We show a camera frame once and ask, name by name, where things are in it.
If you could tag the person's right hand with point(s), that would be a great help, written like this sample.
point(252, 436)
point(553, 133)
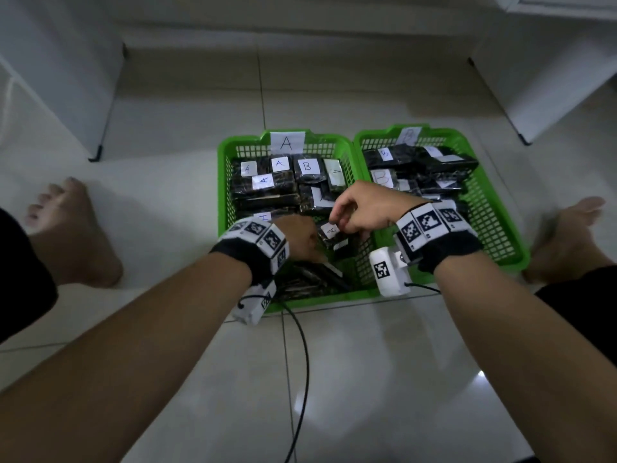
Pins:
point(381, 207)

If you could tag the person's left hand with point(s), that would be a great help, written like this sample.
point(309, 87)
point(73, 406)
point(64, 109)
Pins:
point(303, 236)

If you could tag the black packet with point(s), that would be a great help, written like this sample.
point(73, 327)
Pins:
point(383, 178)
point(337, 245)

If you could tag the green plastic basket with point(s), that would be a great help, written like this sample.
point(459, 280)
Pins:
point(224, 188)
point(501, 236)

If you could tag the person's right forearm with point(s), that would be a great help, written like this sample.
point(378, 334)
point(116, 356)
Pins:
point(530, 361)

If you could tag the person's left forearm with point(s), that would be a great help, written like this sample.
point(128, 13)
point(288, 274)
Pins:
point(120, 361)

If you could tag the person's right foot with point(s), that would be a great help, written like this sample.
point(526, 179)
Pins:
point(569, 236)

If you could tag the person's right leg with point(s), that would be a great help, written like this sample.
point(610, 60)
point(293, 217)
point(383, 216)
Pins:
point(593, 265)

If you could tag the black wristband with marker tags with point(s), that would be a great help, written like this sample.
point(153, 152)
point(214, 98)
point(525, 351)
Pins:
point(241, 255)
point(453, 250)

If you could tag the white desk cabinet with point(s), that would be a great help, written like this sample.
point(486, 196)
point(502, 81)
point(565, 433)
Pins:
point(554, 81)

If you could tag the white desk side panel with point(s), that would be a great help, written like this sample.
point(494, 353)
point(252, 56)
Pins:
point(58, 72)

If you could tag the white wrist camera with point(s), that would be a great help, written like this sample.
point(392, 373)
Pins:
point(390, 284)
point(250, 308)

